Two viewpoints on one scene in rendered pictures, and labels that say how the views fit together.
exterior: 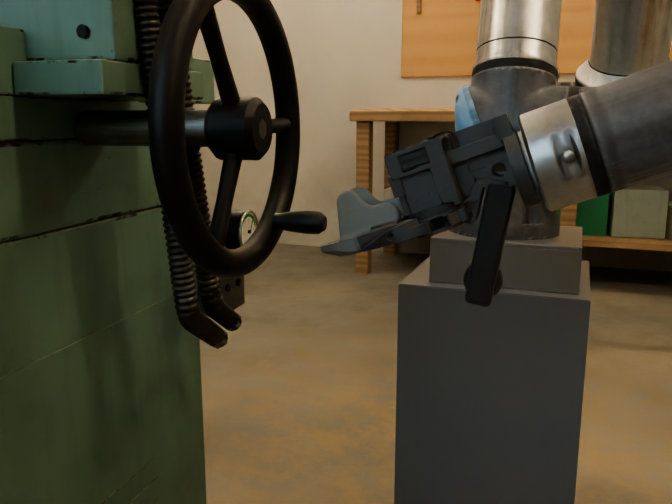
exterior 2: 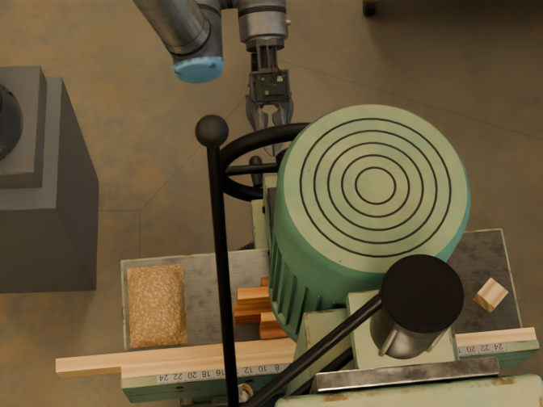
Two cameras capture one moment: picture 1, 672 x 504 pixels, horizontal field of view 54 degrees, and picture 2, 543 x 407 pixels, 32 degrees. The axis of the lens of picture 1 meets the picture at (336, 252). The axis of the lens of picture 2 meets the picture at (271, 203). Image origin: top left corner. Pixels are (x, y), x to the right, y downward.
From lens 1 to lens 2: 1.87 m
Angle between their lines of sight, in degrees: 89
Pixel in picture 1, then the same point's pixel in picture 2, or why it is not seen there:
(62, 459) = not seen: hidden behind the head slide
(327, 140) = not seen: outside the picture
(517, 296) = (60, 122)
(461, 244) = (36, 149)
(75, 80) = not seen: hidden behind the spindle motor
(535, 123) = (280, 27)
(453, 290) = (57, 166)
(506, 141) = (278, 43)
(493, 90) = (215, 44)
